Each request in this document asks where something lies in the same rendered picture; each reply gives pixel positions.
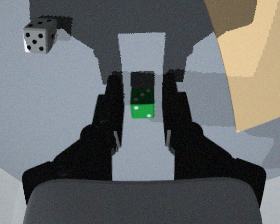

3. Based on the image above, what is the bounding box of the tan flat mat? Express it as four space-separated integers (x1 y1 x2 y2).
203 0 280 132

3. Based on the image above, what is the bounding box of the white die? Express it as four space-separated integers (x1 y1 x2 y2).
23 18 57 54

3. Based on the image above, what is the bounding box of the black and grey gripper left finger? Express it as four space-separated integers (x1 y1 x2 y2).
22 75 124 205

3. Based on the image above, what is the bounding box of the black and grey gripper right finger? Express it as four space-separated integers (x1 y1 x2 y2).
162 73 266 208

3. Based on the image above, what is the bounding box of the green die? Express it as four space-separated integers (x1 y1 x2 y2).
130 88 155 119

